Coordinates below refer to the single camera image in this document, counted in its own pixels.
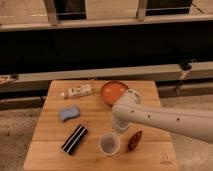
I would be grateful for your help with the white ceramic cup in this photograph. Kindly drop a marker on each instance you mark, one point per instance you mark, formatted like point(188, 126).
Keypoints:
point(109, 143)

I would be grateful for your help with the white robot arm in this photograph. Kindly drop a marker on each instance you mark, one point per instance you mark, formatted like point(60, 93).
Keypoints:
point(197, 124)

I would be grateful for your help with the orange bowl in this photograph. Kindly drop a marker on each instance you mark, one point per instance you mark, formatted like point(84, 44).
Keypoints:
point(111, 91)

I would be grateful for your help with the white tube with label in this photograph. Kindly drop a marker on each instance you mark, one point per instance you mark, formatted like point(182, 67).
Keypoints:
point(77, 91)

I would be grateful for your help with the blue sponge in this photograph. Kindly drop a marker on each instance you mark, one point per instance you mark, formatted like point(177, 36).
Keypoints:
point(69, 113)

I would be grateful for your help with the wooden table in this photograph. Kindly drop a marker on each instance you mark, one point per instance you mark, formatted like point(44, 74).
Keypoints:
point(68, 131)

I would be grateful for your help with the black striped box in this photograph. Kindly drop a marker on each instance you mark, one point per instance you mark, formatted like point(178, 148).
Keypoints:
point(74, 139)

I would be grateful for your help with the black clamp with cable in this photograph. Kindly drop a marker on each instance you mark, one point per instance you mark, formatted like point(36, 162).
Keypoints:
point(186, 67)

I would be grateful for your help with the grey metal rail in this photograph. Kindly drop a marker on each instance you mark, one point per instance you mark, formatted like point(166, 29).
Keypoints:
point(168, 72)

